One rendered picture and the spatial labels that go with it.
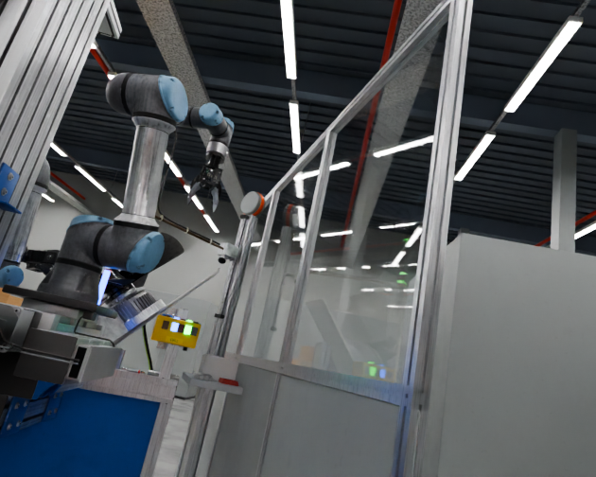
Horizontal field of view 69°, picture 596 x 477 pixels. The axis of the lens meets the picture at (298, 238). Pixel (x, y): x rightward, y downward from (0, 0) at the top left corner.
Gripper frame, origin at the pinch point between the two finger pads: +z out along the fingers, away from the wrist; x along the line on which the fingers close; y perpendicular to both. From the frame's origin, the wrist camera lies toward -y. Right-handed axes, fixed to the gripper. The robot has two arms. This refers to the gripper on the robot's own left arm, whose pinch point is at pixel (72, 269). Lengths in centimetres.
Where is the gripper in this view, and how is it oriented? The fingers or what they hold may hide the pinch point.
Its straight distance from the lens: 195.2
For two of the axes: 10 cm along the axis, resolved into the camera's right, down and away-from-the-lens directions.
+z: 5.3, 3.6, 7.7
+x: -1.0, 9.3, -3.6
